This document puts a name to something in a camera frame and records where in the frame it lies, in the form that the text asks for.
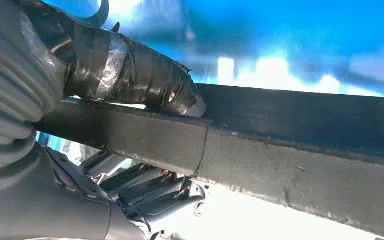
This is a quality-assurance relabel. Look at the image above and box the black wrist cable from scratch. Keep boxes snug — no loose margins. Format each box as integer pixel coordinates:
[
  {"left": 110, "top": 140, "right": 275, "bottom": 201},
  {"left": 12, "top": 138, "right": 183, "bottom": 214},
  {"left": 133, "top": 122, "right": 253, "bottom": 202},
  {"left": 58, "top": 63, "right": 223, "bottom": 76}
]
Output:
[{"left": 78, "top": 0, "right": 111, "bottom": 28}]

